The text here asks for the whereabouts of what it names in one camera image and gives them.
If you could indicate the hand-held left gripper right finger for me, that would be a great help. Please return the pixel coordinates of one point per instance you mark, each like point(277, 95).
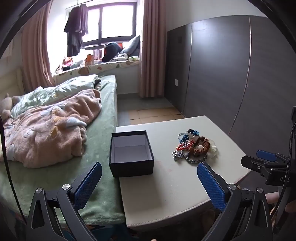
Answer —
point(211, 187)

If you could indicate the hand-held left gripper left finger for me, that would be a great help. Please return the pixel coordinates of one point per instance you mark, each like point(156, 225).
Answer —
point(86, 185)

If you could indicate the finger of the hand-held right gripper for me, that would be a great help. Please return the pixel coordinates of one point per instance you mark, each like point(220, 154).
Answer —
point(251, 162)
point(266, 155)

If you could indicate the pile of mixed jewelry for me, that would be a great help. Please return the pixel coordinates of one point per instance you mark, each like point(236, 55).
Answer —
point(196, 147)

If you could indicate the black gift box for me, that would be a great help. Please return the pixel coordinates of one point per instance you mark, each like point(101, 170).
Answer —
point(133, 162)

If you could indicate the person's right hand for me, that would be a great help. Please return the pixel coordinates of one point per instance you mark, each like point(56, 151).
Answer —
point(291, 207)

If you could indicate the white table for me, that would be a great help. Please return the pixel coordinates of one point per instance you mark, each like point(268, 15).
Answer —
point(166, 190)

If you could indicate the green sheeted bed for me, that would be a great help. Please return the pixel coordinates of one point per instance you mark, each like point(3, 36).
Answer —
point(101, 129)

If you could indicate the pink fleece blanket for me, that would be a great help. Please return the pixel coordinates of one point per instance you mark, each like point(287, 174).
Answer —
point(46, 136)

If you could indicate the dark grey wardrobe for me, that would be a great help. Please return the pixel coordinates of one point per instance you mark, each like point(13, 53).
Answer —
point(219, 76)

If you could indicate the flattened cardboard sheets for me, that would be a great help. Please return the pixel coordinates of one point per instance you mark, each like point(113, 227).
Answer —
point(152, 114)

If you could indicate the green floral pillow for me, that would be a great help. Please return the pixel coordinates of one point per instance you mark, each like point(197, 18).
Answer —
point(64, 89)

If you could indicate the black cloth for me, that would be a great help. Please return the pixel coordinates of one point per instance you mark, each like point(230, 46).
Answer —
point(98, 82)

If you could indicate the beige plush toy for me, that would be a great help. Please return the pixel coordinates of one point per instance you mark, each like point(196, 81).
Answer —
point(8, 102)

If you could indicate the patterned window seat cushion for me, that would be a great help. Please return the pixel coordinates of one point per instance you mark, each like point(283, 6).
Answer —
point(92, 69)

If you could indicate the heap of soft toys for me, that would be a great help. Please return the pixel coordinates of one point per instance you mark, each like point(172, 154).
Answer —
point(69, 63)

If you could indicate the small white green container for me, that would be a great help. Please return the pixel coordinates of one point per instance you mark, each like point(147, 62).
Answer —
point(133, 58)

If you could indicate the black bag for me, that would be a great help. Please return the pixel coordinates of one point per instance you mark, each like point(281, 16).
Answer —
point(112, 52)

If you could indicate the small white rack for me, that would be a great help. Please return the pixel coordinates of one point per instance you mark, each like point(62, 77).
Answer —
point(94, 48)

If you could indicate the pink curtain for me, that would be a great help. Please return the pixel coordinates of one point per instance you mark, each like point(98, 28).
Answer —
point(35, 53)
point(151, 51)

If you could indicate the grey pillow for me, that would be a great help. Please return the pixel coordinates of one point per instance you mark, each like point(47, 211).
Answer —
point(133, 46)

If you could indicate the dark hanging clothes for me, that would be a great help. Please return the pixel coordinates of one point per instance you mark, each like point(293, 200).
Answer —
point(76, 25)

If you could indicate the white wall socket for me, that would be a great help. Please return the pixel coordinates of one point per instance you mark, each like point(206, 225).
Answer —
point(176, 82)

